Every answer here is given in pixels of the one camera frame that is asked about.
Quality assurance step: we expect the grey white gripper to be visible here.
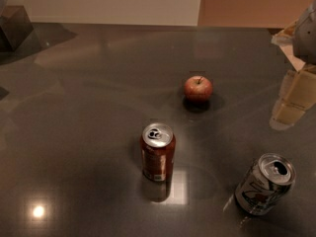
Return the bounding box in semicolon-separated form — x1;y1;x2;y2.
270;0;316;130

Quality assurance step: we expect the silver 7up can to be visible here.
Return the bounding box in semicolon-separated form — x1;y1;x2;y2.
235;153;296;215

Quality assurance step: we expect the red soda can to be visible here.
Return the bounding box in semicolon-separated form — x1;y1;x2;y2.
140;122;176;182

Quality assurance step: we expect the red apple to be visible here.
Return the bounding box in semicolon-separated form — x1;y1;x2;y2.
184;75;213;103

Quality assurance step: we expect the dark box object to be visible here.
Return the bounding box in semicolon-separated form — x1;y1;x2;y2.
0;6;34;52

